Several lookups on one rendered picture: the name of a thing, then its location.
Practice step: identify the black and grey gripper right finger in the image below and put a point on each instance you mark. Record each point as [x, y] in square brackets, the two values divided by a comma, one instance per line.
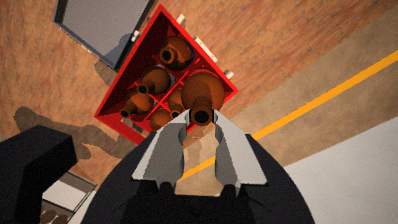
[241, 161]

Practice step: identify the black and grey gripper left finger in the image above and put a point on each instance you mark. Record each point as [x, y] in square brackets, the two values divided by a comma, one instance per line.
[158, 158]

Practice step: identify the dark red open crate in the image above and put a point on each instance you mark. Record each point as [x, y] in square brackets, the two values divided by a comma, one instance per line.
[140, 58]

